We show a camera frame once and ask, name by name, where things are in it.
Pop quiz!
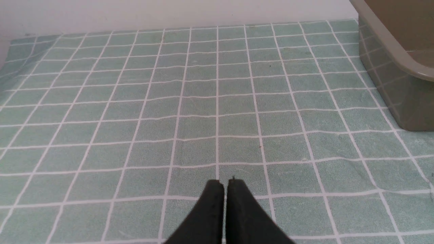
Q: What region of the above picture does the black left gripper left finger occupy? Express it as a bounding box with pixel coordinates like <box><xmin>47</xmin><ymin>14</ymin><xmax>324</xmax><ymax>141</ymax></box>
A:
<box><xmin>165</xmin><ymin>180</ymin><xmax>224</xmax><ymax>244</ymax></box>

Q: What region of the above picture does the olive green plastic bin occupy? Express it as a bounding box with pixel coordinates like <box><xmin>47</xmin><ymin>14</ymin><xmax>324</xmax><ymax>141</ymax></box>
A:
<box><xmin>351</xmin><ymin>0</ymin><xmax>434</xmax><ymax>131</ymax></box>

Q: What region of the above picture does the green checkered tablecloth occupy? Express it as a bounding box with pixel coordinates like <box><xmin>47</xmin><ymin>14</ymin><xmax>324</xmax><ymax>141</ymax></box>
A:
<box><xmin>0</xmin><ymin>19</ymin><xmax>433</xmax><ymax>244</ymax></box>

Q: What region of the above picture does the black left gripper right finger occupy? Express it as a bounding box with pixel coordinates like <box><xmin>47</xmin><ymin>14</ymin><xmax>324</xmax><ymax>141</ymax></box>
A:
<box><xmin>226</xmin><ymin>179</ymin><xmax>295</xmax><ymax>244</ymax></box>

